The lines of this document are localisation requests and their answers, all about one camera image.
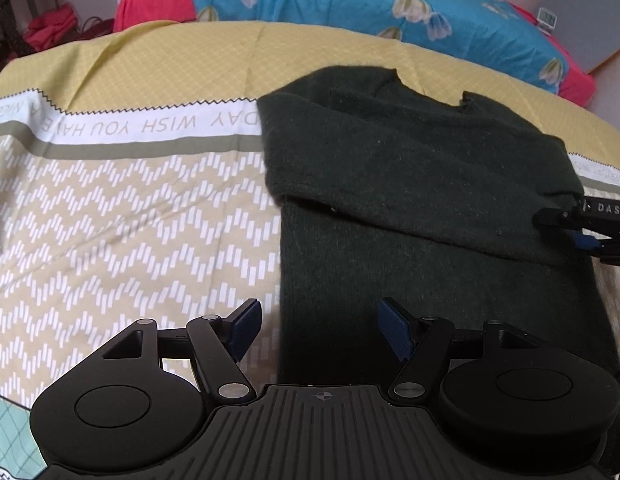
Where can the dark bag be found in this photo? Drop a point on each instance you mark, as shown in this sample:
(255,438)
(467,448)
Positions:
(96,27)

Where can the dark green sweater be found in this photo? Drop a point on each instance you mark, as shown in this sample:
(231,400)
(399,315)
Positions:
(414,185)

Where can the grey panel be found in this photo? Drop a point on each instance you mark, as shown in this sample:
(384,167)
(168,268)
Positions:
(594,10)

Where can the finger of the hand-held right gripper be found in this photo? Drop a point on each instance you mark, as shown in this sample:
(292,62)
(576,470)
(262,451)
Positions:
(554,219)
(587,242)

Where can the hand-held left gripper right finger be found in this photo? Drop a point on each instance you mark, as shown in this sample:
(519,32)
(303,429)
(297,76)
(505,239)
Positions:
(397,330)

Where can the yellow zigzag patterned bedsheet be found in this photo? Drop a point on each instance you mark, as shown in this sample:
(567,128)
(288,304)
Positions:
(140,210)

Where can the red clothes pile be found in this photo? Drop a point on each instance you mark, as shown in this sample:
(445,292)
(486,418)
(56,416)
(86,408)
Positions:
(50,27)

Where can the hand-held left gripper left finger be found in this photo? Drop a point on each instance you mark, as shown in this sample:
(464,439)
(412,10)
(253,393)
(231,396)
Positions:
(246,327)

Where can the small white clock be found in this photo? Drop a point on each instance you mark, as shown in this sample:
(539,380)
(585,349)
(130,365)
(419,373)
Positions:
(547,17)

